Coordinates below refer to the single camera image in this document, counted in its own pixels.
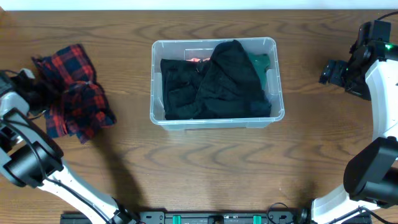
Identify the pink cloth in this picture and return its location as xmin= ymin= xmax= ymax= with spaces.
xmin=186 ymin=58 xmax=210 ymax=63

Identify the black mounting rail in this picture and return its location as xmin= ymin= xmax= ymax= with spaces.
xmin=60 ymin=209 xmax=373 ymax=224

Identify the dark green cloth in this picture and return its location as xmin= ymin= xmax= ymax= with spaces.
xmin=246 ymin=52 xmax=271 ymax=95

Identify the clear plastic storage bin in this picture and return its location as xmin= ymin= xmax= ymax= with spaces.
xmin=149 ymin=37 xmax=285 ymax=131

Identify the red navy plaid shirt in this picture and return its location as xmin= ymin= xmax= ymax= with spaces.
xmin=32 ymin=44 xmax=117 ymax=144

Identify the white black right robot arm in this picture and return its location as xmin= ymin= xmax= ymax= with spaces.
xmin=293 ymin=16 xmax=397 ymax=223

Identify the black garment pile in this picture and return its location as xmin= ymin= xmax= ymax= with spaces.
xmin=160 ymin=40 xmax=272 ymax=120

